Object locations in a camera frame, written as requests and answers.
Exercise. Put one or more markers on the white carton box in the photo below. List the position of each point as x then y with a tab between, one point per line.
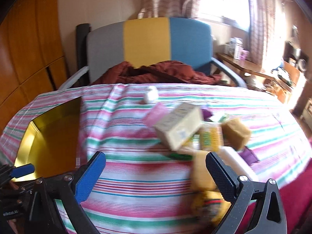
234	47

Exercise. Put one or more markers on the purple snack packet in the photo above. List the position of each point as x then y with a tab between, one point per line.
206	113
248	156

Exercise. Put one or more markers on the white plastic bag ball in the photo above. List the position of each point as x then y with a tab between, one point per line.
151	95

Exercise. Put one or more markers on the wooden desk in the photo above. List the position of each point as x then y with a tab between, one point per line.
284	92

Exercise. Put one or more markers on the rice cracker snack pack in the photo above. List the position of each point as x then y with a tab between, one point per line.
210	136

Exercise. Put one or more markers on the green medicine box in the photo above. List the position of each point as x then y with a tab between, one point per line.
219	118

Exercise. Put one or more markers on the yellow plush toy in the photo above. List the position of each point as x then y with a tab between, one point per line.
209	207

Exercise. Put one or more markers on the cream incense box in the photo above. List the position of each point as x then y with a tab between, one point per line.
176	127

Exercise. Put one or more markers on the tan sponge block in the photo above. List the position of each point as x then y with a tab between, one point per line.
236	133

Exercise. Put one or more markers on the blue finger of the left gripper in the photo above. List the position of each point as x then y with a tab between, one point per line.
21	171

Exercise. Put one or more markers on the white foam block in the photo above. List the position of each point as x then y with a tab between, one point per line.
231	158

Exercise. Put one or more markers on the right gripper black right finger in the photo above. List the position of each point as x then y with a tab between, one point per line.
224	177

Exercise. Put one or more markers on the pink small box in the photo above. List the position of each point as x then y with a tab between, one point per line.
244	55

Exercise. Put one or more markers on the wooden wardrobe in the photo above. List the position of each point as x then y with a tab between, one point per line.
32	59

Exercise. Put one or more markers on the rust red jacket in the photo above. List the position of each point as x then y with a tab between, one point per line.
162	72

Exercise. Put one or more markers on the grey yellow blue armchair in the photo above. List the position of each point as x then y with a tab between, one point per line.
144	42

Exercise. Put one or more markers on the striped bed sheet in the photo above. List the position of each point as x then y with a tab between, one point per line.
145	187

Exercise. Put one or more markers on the yellow sponge piece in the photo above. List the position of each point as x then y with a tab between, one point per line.
201	179

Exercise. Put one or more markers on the right patterned curtain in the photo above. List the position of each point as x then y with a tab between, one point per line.
267	35

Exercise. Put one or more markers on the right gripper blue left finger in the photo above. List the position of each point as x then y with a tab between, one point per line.
87	175

